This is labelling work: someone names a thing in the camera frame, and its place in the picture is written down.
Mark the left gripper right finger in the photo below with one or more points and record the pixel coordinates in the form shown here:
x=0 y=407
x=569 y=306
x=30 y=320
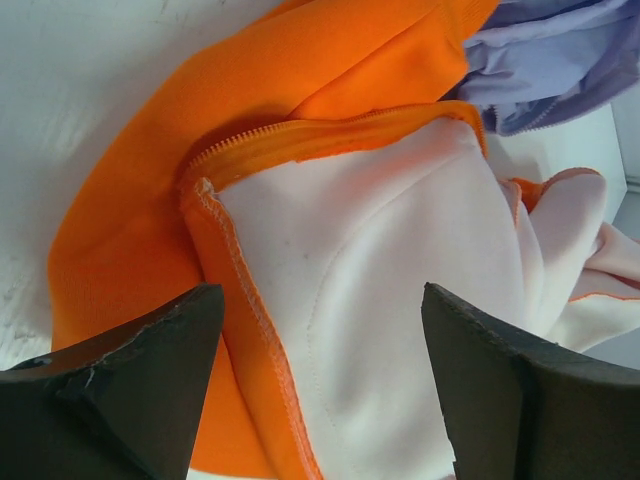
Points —
x=516 y=406

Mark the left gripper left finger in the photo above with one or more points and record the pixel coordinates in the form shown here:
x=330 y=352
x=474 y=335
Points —
x=124 y=404

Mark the crumpled lavender garment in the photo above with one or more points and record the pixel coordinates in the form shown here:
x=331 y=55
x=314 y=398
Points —
x=537 y=64

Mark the orange jacket with pink lining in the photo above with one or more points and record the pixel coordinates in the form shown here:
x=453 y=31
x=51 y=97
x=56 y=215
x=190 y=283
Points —
x=316 y=167

